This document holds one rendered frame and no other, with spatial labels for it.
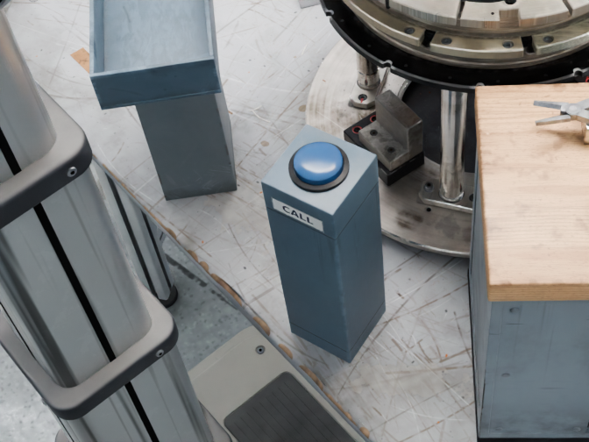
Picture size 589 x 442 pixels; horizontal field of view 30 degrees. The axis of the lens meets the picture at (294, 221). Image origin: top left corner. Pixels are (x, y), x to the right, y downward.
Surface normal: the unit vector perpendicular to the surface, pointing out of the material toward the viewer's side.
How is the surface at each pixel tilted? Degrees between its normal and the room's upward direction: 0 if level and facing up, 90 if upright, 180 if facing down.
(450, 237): 0
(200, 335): 0
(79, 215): 90
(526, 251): 0
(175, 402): 90
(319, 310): 90
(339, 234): 90
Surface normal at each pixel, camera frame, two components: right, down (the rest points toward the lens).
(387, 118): -0.82, 0.52
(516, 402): -0.04, 0.82
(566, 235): -0.10, -0.57
